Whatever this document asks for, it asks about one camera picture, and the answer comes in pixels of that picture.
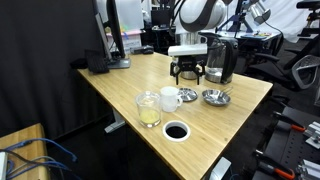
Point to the black gripper white camera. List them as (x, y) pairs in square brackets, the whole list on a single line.
[(175, 52)]

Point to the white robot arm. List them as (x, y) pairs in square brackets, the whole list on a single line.
[(189, 18)]

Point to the small steel frying pan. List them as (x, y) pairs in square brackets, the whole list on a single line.
[(217, 97)]

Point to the small steel pot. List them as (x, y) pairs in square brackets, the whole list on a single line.
[(189, 75)]

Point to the white plastic mug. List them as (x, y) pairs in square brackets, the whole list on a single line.
[(170, 98)]

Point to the glass electric kettle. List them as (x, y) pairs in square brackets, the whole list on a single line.
[(222, 56)]

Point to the glass jar with yellow contents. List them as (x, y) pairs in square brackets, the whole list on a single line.
[(149, 108)]

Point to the pink white storage box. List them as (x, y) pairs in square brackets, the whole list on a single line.
[(130, 39)]

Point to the black computer monitor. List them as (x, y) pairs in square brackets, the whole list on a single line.
[(117, 59)]

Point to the black keyboard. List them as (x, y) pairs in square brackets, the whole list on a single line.
[(96, 62)]

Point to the background studio lamp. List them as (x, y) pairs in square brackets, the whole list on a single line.
[(259, 13)]

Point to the grey mesh office chair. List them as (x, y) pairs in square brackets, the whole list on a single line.
[(305, 70)]

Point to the small wooden side table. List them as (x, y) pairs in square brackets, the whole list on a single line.
[(30, 151)]

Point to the white desk cable grommet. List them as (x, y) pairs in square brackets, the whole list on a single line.
[(176, 131)]

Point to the orange handled clamp upper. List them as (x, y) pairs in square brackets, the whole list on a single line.
[(294, 125)]

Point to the orange handled clamp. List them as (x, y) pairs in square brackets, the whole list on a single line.
[(294, 125), (272, 167)]

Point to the orange handled clamp lower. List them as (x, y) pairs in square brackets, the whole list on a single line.
[(272, 167)]

